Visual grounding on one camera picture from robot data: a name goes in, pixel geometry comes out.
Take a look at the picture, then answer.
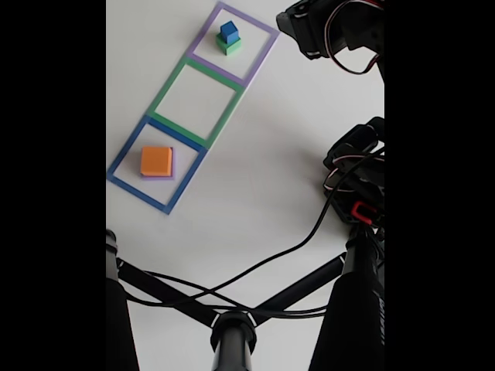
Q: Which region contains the green cube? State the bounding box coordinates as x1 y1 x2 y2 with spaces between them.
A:
215 33 243 56

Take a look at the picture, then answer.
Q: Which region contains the small blue cube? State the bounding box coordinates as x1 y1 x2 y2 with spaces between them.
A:
219 21 237 44

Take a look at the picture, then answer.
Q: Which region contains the red table clamp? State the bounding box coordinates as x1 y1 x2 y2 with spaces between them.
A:
350 201 379 225

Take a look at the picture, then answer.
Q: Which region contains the orange flat block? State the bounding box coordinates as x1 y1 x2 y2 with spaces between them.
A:
139 145 173 177

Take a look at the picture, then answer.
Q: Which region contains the purple flat block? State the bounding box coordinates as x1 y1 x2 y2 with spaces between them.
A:
139 148 177 182

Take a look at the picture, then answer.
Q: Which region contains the red white black servo wire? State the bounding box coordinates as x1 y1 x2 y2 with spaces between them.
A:
326 0 385 76

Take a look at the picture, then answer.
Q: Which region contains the purple square frame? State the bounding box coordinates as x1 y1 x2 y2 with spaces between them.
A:
186 1 281 88

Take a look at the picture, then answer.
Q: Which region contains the green square frame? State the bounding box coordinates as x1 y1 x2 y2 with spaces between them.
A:
148 56 245 150

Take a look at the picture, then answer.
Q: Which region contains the long black camera cable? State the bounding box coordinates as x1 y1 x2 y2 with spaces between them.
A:
123 145 385 308

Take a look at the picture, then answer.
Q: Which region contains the blue square frame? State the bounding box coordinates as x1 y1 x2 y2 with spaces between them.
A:
107 114 208 216

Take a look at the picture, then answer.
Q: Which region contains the thin black cable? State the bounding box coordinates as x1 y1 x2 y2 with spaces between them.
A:
146 270 332 318

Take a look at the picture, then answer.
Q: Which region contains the black camera tripod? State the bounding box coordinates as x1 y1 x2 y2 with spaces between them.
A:
106 227 385 371

